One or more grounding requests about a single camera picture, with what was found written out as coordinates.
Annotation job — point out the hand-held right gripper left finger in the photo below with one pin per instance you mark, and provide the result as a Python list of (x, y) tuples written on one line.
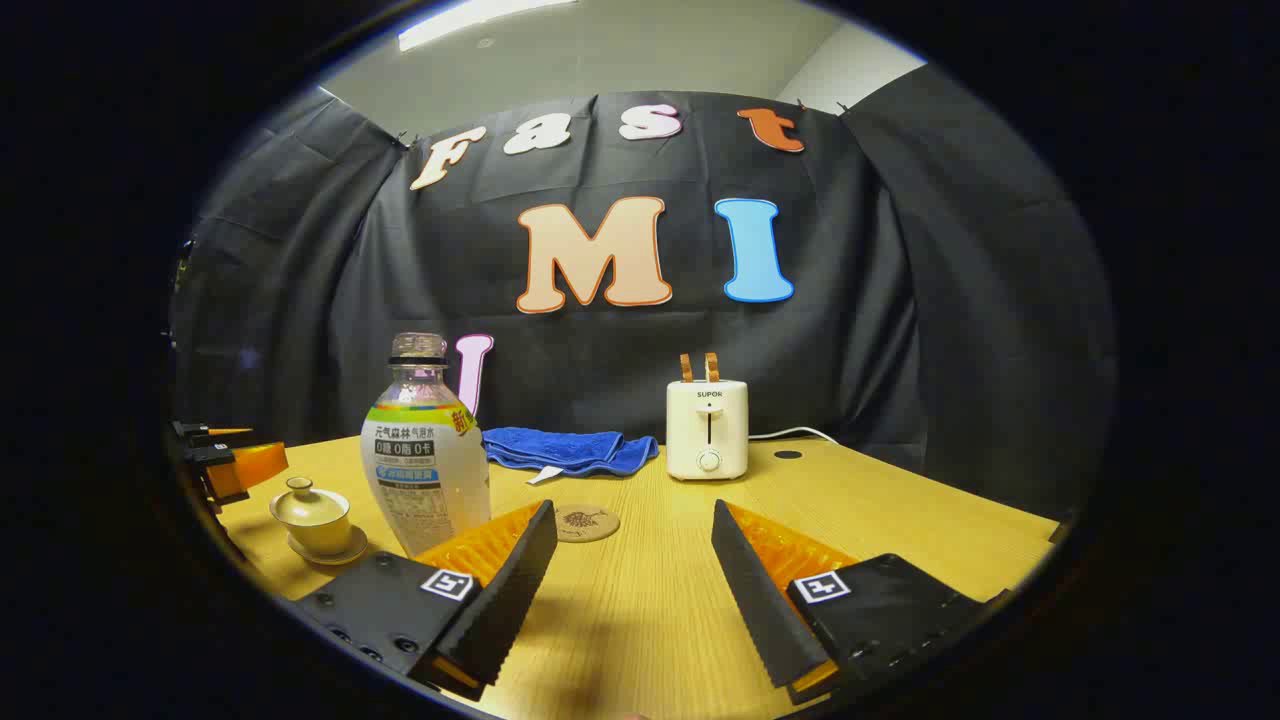
[(505, 600)]

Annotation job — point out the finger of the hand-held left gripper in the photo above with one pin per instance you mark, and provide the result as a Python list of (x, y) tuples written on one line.
[(205, 436), (250, 470)]

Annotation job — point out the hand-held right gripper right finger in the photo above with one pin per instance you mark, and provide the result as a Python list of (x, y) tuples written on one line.
[(765, 600)]

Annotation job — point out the cream teacup lid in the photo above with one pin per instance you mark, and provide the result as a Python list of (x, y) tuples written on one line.
[(308, 503)]

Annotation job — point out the round cork coaster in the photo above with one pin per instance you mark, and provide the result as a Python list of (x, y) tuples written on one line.
[(586, 523)]

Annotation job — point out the clear labelled water bottle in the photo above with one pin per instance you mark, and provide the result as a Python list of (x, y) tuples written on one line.
[(425, 470)]

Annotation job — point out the cream teacup saucer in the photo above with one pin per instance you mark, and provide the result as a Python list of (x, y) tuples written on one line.
[(350, 552)]

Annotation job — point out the blue towel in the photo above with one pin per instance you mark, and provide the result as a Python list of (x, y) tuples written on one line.
[(570, 447)]

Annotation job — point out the white toaster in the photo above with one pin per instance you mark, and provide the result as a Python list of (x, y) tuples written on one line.
[(707, 430)]

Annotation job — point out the black backdrop cloth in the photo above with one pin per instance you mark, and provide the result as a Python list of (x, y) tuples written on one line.
[(880, 330)]

